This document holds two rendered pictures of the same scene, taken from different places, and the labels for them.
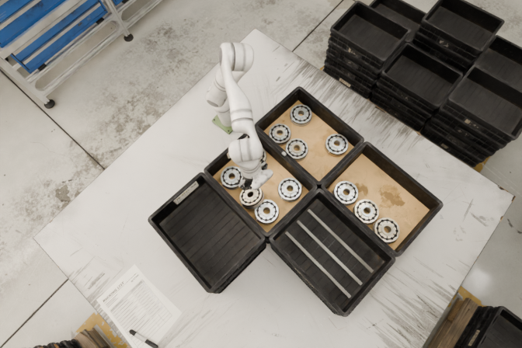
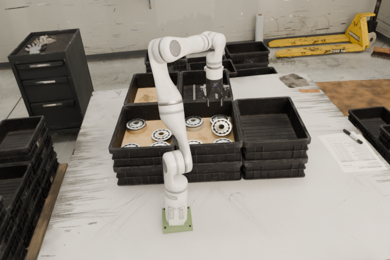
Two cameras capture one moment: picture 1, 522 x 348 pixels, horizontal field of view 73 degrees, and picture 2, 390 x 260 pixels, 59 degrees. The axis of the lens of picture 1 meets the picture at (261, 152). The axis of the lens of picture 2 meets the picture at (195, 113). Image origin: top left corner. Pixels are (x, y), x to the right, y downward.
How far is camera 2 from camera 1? 1.89 m
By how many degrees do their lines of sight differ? 77
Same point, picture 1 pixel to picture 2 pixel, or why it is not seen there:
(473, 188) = (101, 100)
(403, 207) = (147, 93)
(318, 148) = (148, 133)
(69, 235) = not seen: outside the picture
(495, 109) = (14, 141)
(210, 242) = (271, 130)
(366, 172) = not seen: hidden behind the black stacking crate
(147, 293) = (340, 154)
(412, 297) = not seen: hidden behind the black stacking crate
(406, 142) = (92, 129)
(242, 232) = (245, 124)
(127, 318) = (363, 150)
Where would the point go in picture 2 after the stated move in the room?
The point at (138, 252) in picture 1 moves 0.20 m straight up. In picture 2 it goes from (336, 177) to (344, 143)
